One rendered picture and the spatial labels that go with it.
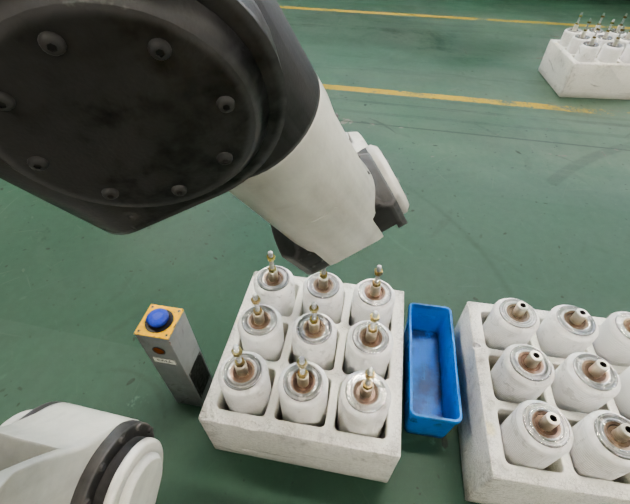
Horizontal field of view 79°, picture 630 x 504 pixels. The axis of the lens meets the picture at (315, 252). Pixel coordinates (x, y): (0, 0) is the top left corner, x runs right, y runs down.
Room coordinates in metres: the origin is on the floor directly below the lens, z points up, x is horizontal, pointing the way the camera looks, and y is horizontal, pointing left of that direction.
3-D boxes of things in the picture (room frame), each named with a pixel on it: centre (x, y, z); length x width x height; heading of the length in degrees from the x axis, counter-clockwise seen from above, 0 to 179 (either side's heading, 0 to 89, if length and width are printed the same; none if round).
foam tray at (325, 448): (0.44, 0.00, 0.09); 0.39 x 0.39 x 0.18; 80
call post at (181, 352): (0.42, 0.30, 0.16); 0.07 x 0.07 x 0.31; 80
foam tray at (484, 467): (0.35, -0.54, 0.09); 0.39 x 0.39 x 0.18; 81
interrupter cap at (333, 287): (0.56, -0.02, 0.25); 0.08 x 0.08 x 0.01
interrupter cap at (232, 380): (0.35, 0.14, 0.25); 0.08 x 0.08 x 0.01
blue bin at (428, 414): (0.45, -0.28, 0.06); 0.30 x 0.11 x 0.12; 171
